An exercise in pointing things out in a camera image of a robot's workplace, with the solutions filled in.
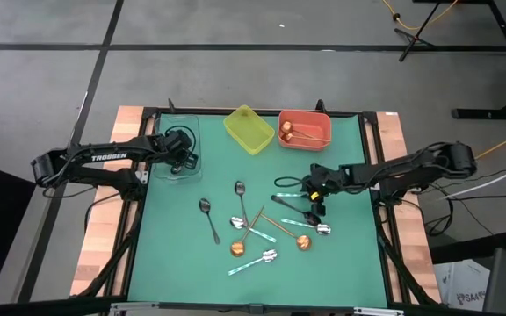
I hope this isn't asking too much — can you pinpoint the black floor cable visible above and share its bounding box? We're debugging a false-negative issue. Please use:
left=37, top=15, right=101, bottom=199
left=423, top=164, right=506, bottom=238

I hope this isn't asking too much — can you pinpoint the gold metal spoon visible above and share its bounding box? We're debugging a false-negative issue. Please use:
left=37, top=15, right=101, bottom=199
left=280, top=121, right=320, bottom=138
left=229, top=205, right=266, bottom=258
left=260, top=212, right=313, bottom=252
left=280, top=133, right=331, bottom=144

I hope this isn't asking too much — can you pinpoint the orange plastic bin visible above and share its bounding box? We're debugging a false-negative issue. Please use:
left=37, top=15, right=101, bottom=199
left=277, top=109, right=333, bottom=153

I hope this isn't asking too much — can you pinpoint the clear plastic bin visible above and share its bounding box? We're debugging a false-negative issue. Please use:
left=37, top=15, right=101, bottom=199
left=152, top=112, right=204, bottom=182

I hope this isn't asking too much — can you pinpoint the green table mat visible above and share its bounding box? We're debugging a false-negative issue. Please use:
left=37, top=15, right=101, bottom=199
left=127, top=112, right=389, bottom=308

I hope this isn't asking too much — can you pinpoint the black aluminium table frame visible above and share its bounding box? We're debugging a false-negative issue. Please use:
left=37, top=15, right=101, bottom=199
left=70, top=98, right=443, bottom=316

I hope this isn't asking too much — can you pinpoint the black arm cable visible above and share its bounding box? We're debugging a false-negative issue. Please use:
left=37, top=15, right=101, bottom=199
left=164, top=126, right=198, bottom=155
left=273, top=176, right=314, bottom=189

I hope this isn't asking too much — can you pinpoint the yellow plastic bin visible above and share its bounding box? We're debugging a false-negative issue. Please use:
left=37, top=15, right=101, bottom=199
left=222, top=104, right=277, bottom=156

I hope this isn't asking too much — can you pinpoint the white printed cardboard box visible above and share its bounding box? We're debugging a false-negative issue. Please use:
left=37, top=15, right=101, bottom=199
left=433, top=258, right=490, bottom=312

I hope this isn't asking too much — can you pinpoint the black tripod stand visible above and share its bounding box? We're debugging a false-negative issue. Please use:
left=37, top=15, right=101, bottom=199
left=393, top=0, right=443, bottom=62

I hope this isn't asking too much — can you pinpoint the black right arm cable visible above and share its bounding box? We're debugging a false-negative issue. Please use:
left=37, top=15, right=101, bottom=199
left=273, top=176, right=314, bottom=189

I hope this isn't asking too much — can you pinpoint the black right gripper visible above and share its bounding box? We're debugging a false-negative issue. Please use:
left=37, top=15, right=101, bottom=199
left=303, top=162, right=351, bottom=217

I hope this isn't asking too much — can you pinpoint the white cable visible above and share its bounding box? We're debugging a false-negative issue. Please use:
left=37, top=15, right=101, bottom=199
left=441, top=158, right=506, bottom=201

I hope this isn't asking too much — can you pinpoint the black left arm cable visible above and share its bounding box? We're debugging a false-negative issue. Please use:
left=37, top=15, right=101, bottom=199
left=164, top=126, right=198, bottom=155

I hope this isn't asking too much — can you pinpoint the yellow cable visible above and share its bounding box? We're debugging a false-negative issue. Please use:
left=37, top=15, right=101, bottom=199
left=474, top=126, right=506, bottom=160
left=381, top=0, right=459, bottom=32

